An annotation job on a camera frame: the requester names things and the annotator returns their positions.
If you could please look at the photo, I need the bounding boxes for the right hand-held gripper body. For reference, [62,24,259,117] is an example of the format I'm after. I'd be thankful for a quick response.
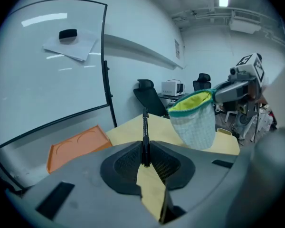
[228,53,265,118]

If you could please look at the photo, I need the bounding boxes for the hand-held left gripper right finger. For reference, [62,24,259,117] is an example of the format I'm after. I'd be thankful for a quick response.
[150,140,238,228]

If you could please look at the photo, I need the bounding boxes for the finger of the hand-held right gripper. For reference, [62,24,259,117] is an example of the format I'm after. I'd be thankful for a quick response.
[212,79,249,104]

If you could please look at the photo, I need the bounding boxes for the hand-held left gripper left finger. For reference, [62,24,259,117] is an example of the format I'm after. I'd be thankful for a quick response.
[21,140,161,228]

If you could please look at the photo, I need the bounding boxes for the light blue pouch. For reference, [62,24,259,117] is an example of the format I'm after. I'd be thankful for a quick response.
[168,89,217,150]

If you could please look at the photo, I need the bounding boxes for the black pen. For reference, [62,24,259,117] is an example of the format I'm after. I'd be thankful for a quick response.
[140,106,152,168]

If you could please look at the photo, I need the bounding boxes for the orange box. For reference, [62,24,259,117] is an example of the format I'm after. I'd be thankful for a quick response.
[46,124,113,175]

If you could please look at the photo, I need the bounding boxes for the black office chair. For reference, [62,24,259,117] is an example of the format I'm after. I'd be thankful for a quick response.
[192,73,212,93]
[133,78,170,119]

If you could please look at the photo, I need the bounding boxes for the small wooden tray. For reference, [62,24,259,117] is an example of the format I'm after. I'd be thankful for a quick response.
[216,127,233,136]

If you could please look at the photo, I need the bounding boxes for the white air conditioner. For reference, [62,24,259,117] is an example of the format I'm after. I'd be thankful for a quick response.
[228,10,262,34]

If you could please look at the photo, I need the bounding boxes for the white boxy appliance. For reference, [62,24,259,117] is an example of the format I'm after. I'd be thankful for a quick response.
[161,79,186,97]

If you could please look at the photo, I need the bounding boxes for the round black marble table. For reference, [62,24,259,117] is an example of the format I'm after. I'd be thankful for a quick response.
[157,92,189,102]

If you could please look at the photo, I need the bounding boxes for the white ceiling pipes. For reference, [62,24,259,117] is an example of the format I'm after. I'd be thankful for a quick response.
[171,7,231,30]

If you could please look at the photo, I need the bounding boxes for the whiteboard on black stand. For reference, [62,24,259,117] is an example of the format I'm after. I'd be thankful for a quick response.
[0,0,119,192]

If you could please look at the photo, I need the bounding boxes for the white paper sheets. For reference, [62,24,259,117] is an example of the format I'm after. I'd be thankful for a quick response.
[42,29,99,62]

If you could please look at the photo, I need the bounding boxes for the black whiteboard eraser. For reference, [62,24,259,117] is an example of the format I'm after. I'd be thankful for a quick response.
[58,28,78,41]

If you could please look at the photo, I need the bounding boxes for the wall poster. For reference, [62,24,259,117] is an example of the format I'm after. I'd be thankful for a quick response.
[173,38,181,60]

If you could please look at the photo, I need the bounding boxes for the grey wall trunking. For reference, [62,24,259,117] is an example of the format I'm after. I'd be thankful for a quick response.
[104,33,185,71]

